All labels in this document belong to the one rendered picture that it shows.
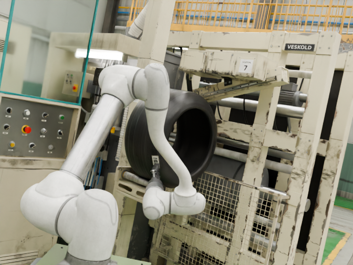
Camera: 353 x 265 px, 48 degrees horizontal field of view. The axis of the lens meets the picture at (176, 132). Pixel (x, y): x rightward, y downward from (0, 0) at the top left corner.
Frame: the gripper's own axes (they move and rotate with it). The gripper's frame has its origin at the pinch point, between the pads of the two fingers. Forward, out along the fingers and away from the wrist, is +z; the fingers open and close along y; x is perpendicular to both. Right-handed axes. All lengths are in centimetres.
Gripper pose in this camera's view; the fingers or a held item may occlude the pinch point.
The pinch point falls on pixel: (156, 167)
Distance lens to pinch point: 216.4
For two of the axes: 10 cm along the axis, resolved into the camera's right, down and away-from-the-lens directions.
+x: 9.9, -1.5, -0.7
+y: 1.7, 8.9, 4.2
